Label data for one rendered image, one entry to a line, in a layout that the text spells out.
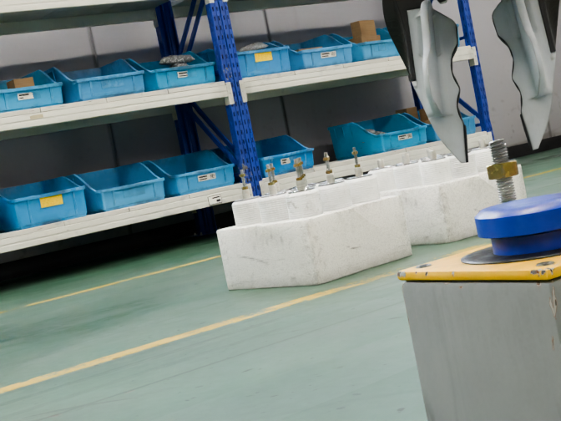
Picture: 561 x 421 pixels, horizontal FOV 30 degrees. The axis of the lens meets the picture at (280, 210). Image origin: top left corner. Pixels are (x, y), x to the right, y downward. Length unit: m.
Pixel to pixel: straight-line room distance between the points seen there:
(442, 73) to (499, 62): 7.30
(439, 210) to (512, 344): 2.88
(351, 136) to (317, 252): 3.50
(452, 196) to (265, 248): 0.63
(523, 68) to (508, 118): 7.28
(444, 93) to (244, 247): 2.40
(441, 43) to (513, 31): 0.04
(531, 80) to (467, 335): 0.29
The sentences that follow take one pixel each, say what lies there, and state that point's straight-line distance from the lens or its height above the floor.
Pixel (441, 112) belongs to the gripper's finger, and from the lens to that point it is 0.60.
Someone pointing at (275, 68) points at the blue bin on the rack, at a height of 0.82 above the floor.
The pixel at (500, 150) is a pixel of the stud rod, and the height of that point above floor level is 0.34.
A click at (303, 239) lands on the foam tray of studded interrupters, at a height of 0.13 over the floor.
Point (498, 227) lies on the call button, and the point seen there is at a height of 0.32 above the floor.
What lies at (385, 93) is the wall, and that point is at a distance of 7.09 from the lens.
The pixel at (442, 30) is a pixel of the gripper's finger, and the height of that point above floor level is 0.41.
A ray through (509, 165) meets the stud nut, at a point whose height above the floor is 0.33.
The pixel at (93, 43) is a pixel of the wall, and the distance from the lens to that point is 5.99.
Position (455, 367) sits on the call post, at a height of 0.28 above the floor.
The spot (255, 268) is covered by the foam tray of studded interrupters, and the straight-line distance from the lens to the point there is 2.97.
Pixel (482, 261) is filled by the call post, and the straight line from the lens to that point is 0.34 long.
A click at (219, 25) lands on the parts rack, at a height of 1.08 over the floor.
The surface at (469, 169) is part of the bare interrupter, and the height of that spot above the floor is 0.20.
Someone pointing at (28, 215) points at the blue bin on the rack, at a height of 0.31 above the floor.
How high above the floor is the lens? 0.36
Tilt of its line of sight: 3 degrees down
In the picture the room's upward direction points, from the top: 11 degrees counter-clockwise
